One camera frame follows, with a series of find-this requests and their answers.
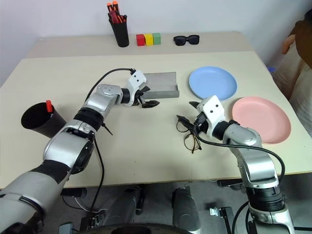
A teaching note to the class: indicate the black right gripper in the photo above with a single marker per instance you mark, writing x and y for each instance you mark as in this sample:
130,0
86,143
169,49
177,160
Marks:
201,121

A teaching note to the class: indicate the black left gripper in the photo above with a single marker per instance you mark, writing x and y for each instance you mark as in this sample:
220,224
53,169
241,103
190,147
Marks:
140,97

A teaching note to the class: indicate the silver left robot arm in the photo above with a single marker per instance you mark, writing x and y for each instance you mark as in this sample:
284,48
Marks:
97,102

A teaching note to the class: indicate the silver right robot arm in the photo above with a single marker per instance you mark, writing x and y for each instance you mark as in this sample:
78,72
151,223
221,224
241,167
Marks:
256,161

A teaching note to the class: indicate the grey glasses case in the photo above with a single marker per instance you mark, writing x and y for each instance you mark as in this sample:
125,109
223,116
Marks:
163,81

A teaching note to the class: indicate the wide black cup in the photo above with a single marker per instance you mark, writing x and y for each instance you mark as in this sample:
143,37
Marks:
36,119

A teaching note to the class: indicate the thin framed eyeglasses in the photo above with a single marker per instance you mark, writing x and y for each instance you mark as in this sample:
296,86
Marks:
192,143

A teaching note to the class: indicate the blue plate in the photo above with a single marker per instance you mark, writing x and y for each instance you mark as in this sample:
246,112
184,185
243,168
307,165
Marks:
212,81

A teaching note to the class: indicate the yellow cube block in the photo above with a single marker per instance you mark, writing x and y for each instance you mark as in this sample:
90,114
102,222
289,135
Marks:
149,40

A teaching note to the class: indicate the red cube block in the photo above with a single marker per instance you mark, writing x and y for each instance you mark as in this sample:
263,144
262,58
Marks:
140,40

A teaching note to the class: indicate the green cube block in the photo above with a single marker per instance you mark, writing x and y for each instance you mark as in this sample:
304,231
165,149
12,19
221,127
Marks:
157,39

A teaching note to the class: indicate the black sunglasses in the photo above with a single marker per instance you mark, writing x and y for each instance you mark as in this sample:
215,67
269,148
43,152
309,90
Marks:
180,40

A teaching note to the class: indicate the tall black pen holder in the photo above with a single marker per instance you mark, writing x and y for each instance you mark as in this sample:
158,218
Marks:
120,34

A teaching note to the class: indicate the pink plate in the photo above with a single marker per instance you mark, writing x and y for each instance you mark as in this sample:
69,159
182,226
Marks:
260,117

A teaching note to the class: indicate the small blue object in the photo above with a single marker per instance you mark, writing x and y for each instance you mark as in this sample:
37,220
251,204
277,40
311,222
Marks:
271,69

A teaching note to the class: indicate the dark grey rounded robot leg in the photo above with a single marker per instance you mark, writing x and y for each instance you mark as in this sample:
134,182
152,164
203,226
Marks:
125,206
185,209

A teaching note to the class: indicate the orange capped black marker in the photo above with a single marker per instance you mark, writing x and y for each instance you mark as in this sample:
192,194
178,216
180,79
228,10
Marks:
48,105

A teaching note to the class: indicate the person in beige clothing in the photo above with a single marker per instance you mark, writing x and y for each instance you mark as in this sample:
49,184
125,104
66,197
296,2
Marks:
297,78

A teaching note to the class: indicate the dark rounded robot torso edge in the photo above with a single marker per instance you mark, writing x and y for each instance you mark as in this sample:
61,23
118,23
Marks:
136,229

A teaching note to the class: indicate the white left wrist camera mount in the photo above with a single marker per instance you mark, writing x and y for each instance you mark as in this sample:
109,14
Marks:
136,80

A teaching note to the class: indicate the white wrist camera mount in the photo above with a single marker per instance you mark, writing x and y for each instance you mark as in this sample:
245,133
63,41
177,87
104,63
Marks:
214,109
136,80

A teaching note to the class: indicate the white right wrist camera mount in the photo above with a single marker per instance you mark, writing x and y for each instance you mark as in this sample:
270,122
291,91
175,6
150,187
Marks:
214,109

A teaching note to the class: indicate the black table frame foot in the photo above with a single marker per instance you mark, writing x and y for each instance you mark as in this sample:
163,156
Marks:
228,184

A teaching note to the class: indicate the metal floor bracket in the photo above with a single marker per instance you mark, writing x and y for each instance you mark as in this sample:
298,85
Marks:
219,212

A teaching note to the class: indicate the black table frame bar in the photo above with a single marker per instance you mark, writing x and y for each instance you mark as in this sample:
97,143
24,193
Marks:
73,192

